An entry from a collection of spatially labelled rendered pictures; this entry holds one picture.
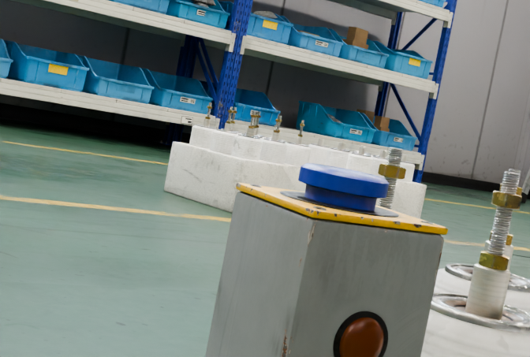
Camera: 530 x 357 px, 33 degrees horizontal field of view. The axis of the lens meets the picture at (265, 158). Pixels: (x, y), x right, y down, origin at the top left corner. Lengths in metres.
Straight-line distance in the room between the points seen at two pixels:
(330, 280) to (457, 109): 7.71
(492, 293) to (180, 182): 2.64
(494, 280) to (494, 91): 7.83
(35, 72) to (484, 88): 4.49
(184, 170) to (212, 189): 0.17
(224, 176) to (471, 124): 5.41
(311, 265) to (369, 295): 0.03
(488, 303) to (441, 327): 0.04
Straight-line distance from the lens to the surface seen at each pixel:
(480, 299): 0.57
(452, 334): 0.54
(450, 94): 7.98
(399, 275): 0.39
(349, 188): 0.38
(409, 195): 3.53
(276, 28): 5.85
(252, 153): 2.98
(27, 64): 5.05
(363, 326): 0.38
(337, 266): 0.37
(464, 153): 8.20
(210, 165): 3.04
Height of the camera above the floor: 0.35
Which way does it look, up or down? 3 degrees down
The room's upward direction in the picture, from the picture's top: 11 degrees clockwise
